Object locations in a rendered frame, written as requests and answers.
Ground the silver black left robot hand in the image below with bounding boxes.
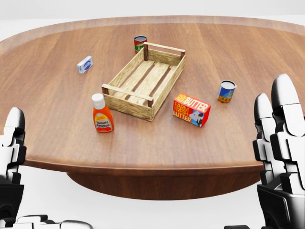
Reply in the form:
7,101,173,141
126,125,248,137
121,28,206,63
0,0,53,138
0,106,94,229

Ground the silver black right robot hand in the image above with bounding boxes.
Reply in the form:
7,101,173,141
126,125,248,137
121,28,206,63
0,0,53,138
224,73,305,229

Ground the red butter box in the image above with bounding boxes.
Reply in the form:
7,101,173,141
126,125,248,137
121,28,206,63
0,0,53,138
173,92,212,128

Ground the wooden slat tray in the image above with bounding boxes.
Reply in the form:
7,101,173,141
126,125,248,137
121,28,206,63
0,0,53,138
101,42,186,122

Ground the blue yellow tin can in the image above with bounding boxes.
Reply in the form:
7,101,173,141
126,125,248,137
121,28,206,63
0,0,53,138
216,80,238,104

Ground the orange tomato ketchup bottle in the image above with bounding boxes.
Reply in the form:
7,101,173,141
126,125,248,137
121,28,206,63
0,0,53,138
91,93,114,134

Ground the blue white small box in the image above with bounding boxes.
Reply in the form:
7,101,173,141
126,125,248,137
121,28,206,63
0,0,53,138
76,55,94,75

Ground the red green tin can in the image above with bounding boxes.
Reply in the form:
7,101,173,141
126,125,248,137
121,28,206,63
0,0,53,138
133,35,148,55

